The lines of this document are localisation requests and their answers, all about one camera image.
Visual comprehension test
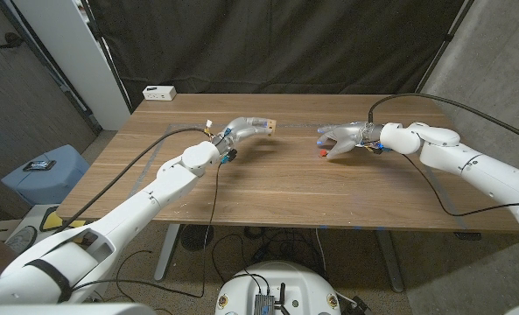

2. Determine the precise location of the white pillar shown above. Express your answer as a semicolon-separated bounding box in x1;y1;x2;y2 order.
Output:
11;0;131;131

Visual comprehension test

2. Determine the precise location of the white table leg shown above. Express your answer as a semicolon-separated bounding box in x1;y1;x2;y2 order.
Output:
153;223;181;282

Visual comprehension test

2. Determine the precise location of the round black floor fan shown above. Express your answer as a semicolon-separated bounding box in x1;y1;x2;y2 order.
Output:
179;224;215;251

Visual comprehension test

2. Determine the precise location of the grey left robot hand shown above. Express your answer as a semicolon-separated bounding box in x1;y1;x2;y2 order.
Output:
213;116;274;152

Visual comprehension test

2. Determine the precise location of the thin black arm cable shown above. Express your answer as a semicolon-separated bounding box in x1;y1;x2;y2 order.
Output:
401;152;519;218
70;160;223;299

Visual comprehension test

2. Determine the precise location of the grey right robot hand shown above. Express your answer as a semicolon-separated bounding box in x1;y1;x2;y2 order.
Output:
316;121;385;161

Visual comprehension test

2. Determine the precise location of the grey table leg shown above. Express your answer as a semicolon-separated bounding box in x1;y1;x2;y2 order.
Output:
375;229;405;293

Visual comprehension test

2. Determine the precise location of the black backdrop curtain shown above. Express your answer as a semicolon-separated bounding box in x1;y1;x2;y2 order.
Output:
86;0;466;109

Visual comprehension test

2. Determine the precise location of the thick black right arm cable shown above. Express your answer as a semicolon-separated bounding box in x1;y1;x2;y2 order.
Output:
367;92;519;146

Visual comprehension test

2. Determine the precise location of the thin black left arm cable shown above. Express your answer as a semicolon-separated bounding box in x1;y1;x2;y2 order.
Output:
70;160;223;299

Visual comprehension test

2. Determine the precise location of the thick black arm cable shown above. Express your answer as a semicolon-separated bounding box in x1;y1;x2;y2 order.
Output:
367;92;519;146
55;126;212;235

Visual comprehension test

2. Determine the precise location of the black door handle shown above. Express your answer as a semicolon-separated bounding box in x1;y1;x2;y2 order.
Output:
0;32;26;50

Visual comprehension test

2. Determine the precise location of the black wall rail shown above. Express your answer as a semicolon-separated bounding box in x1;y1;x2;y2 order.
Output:
0;0;103;133

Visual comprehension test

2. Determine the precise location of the blue padded stool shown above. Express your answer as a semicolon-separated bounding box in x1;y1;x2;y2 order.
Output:
0;144;91;207

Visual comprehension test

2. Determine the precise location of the black floor cable tangle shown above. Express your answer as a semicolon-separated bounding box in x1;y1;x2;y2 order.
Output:
210;225;330;281

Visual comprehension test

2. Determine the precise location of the white power outlet box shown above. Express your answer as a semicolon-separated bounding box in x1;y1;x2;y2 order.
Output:
142;85;178;102

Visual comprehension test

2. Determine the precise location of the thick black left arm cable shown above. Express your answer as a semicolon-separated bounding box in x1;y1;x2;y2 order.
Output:
55;126;212;235

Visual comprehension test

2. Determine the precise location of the grey electronics module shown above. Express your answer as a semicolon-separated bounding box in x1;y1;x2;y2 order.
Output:
253;293;277;315

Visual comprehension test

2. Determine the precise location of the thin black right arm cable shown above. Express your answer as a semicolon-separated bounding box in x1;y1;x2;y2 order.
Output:
401;152;519;218

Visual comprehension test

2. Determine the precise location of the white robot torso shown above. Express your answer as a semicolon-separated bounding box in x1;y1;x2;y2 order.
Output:
214;261;342;315

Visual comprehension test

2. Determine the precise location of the black backdrop stand pole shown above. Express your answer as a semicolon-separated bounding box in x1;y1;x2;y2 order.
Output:
78;0;134;114
414;0;477;95

